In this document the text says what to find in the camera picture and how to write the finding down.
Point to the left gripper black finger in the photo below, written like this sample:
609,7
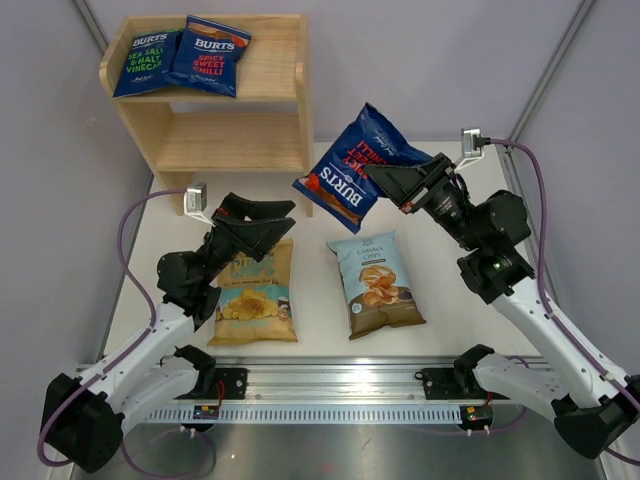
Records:
261,237
237,209

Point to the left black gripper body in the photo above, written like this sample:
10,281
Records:
220,248

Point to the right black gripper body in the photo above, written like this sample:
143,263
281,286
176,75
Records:
443,199

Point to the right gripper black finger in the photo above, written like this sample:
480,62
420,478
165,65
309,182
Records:
436,164
400,184

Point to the yellow kettle cooked chips bag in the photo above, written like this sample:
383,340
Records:
254,304

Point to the blue spicy sweet chilli bag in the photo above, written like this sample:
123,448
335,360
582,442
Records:
207,57

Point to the blue sea salt vinegar bag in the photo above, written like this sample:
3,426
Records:
147,63

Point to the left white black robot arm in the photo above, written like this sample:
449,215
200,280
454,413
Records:
86,417

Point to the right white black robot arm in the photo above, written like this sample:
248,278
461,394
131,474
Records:
589,399

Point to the wooden two-tier shelf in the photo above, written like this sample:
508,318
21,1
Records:
267,127

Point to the light blue cassava chips bag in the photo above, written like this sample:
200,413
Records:
376,286

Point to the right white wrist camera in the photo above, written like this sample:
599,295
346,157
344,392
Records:
472,148

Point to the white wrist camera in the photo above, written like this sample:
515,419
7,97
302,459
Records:
472,148
195,203

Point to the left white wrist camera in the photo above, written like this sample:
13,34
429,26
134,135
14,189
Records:
195,203

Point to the aluminium mounting rail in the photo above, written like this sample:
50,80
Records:
333,379

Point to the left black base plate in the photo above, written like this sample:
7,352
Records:
230,383

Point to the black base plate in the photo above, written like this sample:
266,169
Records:
230,383
440,384

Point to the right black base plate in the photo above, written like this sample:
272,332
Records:
440,384

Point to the white slotted cable duct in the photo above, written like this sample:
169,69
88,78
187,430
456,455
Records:
320,414

